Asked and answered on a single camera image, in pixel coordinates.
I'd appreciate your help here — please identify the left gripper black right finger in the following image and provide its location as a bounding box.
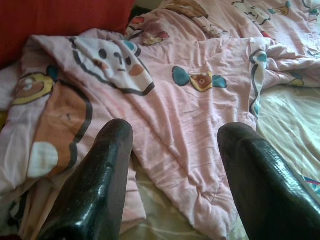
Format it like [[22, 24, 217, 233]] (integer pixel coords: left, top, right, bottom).
[[217, 121, 320, 240]]

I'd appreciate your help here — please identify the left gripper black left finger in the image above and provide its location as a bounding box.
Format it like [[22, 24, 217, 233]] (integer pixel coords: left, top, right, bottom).
[[37, 118, 135, 240]]

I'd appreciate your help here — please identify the colourful comic book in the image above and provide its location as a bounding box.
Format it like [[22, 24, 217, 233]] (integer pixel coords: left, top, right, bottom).
[[301, 174, 320, 198]]

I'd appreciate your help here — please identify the pink cartoon print blanket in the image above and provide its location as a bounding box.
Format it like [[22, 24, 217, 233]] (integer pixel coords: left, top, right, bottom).
[[0, 0, 320, 238]]

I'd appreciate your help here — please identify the beige floral bed sheet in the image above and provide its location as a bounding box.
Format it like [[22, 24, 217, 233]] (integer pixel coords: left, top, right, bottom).
[[0, 66, 320, 240]]

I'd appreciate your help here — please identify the red cushion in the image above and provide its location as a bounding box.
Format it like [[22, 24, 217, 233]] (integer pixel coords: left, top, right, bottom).
[[0, 0, 137, 70]]

